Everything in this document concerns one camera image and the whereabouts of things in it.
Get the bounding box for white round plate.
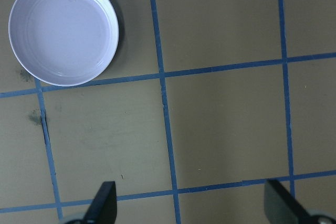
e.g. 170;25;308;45
8;0;120;87

